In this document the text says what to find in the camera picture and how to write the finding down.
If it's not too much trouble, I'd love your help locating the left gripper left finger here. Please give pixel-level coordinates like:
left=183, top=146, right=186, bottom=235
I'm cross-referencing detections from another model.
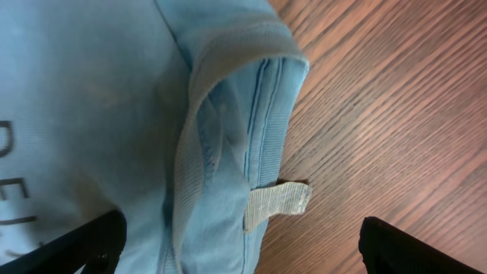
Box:
left=1, top=210, right=127, bottom=274

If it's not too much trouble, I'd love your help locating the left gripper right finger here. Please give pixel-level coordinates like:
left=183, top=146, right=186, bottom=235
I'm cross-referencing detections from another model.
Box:
left=358, top=216, right=482, bottom=274

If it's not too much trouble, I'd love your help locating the light blue printed t-shirt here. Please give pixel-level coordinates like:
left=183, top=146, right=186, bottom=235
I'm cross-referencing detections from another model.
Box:
left=1, top=0, right=311, bottom=273

